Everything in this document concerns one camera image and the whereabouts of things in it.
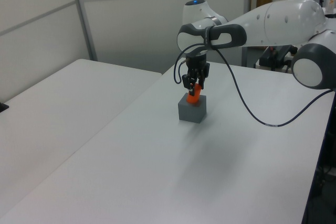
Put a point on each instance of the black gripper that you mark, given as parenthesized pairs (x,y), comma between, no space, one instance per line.
(196,64)

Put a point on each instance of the orange cylinder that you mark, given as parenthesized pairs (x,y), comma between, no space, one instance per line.
(197,96)

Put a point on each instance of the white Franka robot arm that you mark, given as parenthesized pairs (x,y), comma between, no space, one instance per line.
(275,24)

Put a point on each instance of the grey block with round hole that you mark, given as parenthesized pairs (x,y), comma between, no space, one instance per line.
(191,112)

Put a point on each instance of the black power supply box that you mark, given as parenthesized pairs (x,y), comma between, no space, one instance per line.
(270,57)

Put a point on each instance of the white power strip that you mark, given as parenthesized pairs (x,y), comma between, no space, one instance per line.
(287,62)

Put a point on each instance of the black flat device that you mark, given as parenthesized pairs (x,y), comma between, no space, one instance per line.
(3,107)

